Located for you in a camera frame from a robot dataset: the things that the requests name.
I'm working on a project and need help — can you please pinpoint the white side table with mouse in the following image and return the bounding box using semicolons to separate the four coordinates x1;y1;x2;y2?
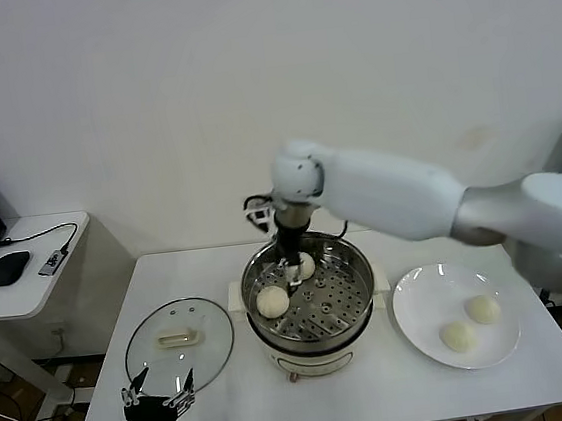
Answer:
0;209;110;417

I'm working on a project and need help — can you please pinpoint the glass lid with cream handle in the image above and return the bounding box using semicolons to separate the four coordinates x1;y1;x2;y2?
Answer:
118;292;242;404

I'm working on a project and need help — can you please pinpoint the perforated stainless steel steamer basket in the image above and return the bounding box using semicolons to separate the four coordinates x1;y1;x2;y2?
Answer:
221;224;395;361

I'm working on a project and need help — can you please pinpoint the cream electric cooking pot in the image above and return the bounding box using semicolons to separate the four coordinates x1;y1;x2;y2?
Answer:
243;292;394;388

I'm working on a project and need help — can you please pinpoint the black computer mouse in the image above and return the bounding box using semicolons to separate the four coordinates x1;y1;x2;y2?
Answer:
0;250;34;288

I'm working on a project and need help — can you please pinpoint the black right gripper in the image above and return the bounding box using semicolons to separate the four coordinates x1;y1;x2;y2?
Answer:
272;221;317;298

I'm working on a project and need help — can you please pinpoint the black usb hub cable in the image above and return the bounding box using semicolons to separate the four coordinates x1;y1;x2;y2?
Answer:
0;221;81;261

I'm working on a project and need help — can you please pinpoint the white round plate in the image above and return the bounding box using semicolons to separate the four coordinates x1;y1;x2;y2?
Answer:
388;255;524;378

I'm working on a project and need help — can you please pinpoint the white steamed baozi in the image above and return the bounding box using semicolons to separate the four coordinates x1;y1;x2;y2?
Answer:
463;292;504;327
438;319;480;355
254;284;292;320
295;250;317;281

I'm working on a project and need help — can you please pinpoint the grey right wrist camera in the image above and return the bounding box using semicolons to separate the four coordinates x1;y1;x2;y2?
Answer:
243;203;277;235

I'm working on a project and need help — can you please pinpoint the grey usb hub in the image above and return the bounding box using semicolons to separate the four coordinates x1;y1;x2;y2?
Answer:
35;246;71;278

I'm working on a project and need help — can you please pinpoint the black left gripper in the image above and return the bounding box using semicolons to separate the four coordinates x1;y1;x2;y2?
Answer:
118;362;200;421

